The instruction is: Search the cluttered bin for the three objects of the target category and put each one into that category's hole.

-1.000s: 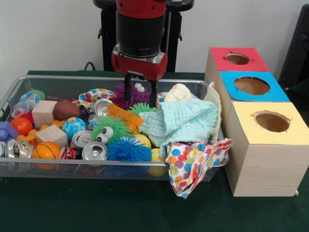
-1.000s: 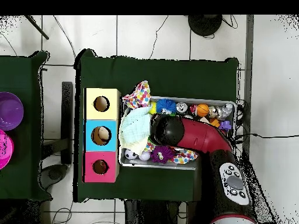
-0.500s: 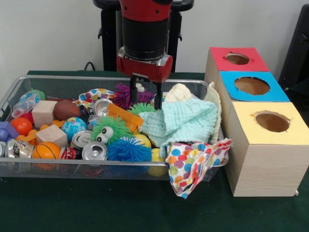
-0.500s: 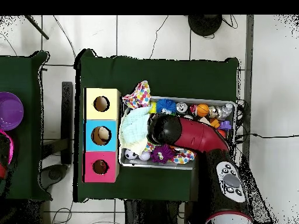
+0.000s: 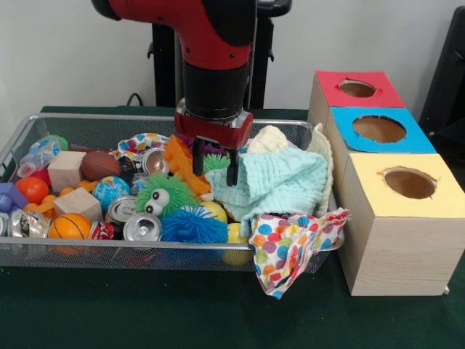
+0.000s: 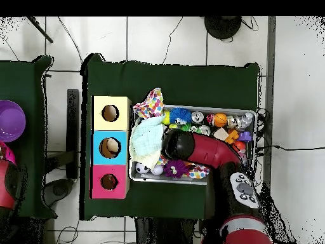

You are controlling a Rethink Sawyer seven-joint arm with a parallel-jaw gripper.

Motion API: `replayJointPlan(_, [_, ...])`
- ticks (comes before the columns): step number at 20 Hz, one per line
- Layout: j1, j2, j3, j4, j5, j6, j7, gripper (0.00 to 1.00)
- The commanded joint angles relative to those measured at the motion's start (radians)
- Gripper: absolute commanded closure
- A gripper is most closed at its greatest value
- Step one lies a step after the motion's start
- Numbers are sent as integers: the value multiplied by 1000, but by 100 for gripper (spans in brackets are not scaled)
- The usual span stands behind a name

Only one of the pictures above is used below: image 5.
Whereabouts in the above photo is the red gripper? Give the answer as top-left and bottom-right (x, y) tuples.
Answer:
(174, 97), (254, 187)

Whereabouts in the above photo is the orange toy brick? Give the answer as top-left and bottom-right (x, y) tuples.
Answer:
(163, 136), (211, 193)

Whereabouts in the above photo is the green spiky googly-eyed toy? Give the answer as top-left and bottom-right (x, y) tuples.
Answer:
(134, 173), (199, 215)

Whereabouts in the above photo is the cream muslin cloth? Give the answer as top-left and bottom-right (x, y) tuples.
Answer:
(248, 123), (333, 218)

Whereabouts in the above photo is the blue spiky rubber ball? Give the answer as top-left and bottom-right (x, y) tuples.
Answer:
(160, 205), (229, 244)

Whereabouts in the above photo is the mint green muslin cloth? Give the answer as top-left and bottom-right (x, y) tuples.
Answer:
(205, 148), (330, 233)

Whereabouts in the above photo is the polka dot fabric pouch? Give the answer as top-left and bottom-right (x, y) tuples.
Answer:
(110, 132), (170, 161)

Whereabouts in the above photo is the white polka dot cloth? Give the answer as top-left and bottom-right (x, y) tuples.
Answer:
(248, 207), (352, 301)

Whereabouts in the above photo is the wooden box with three holes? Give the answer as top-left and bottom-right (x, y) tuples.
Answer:
(307, 70), (465, 297)

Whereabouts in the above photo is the globe print ball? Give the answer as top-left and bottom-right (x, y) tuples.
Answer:
(92, 175), (132, 214)

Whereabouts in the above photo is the brown ball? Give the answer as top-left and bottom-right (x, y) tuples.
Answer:
(80, 151), (121, 182)

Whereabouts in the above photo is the orange toy basketball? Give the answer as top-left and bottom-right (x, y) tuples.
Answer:
(48, 212), (92, 240)

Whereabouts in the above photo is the dark green tablecloth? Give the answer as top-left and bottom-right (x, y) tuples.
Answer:
(0, 105), (465, 349)
(434, 116), (465, 148)

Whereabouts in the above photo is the black upright panel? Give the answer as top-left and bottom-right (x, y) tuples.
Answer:
(419, 5), (465, 136)

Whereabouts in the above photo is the silver wire mesh bin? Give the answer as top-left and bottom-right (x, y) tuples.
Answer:
(0, 113), (345, 274)

